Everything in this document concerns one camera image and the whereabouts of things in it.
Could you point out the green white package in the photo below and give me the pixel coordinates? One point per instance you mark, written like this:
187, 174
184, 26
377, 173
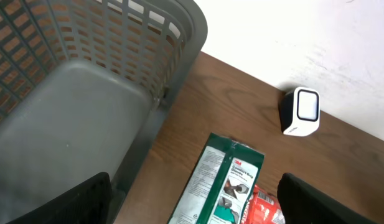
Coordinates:
220, 185

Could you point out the red snack bag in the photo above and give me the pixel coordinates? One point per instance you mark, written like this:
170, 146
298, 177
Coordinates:
262, 208

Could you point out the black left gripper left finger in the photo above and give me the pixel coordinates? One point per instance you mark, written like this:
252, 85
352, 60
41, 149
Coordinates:
76, 205

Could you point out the grey plastic shopping basket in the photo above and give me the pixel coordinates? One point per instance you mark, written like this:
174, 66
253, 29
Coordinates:
85, 87

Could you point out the white barcode scanner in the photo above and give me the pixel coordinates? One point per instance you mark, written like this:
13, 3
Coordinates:
299, 112

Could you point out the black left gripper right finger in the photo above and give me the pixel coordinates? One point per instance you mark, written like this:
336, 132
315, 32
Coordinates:
302, 203

